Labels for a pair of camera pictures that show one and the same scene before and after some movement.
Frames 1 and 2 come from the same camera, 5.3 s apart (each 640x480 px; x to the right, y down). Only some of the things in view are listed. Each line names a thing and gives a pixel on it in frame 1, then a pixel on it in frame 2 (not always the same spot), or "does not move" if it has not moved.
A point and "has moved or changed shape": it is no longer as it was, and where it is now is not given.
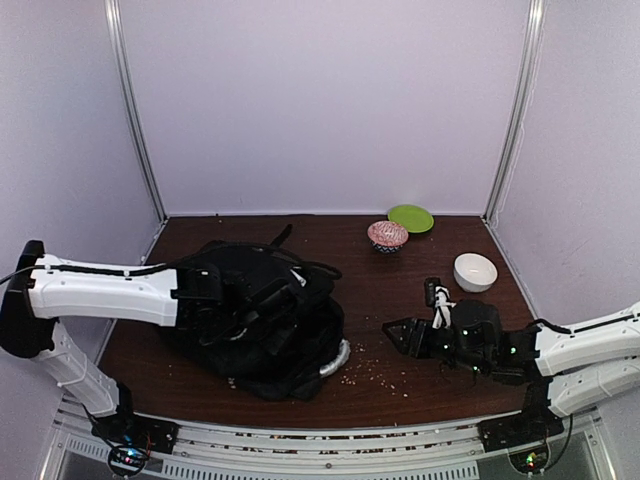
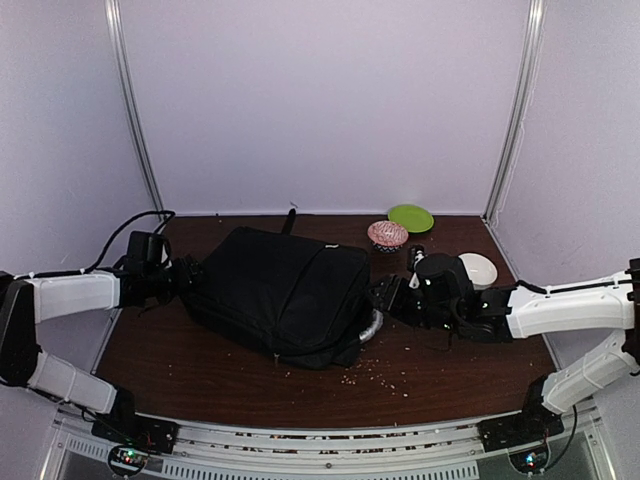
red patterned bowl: [387, 237] does not move
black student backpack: [258, 316] has moved or changed shape
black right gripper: [410, 330] -> [391, 297]
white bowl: [474, 273] does not move
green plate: [413, 217] does not move
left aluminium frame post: [113, 14] does not move
